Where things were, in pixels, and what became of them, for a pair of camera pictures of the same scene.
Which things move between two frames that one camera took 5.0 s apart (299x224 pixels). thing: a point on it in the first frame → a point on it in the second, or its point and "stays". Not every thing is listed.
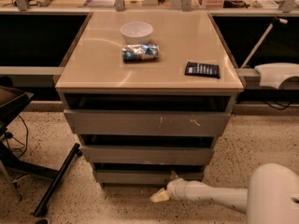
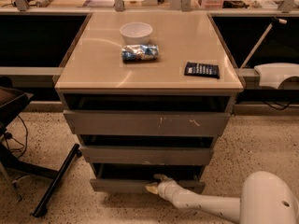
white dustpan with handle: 271,74 stays
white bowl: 136,33 stays
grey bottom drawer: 146,175 → 135,186
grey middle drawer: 148,154 stays
